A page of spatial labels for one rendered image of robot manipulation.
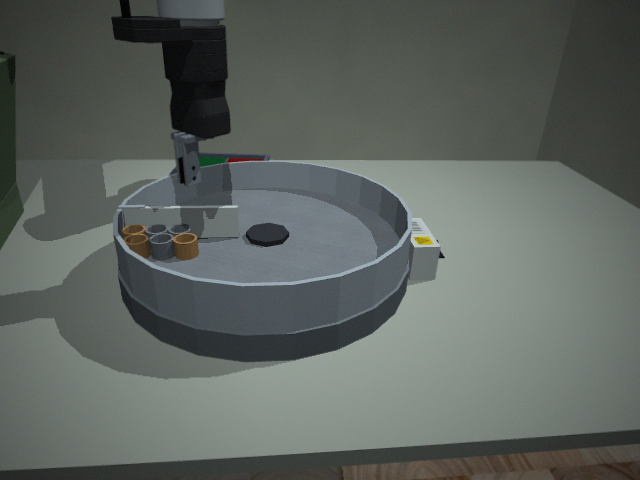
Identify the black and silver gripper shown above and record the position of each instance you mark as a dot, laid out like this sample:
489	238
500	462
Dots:
195	56

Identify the dark grey metal sleeve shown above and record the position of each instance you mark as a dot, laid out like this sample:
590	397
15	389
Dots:
155	229
162	247
179	229

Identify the grey round turntable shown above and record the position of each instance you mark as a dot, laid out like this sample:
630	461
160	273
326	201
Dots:
302	261

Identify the red and green divided bin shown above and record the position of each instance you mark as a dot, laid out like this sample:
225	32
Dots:
216	158

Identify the bronze bushing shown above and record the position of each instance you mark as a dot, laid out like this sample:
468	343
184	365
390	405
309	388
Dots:
139	243
184	247
133	229

